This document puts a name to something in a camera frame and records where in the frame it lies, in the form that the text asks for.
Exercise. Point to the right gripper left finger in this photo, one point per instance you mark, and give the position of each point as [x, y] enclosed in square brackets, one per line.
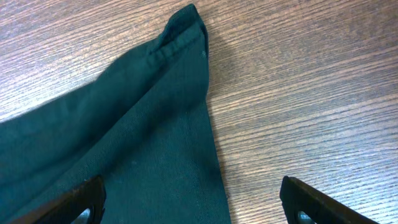
[83, 204]

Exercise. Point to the black t-shirt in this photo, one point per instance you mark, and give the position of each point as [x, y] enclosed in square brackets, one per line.
[143, 125]

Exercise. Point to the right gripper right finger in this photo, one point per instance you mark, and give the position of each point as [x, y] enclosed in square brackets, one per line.
[305, 204]

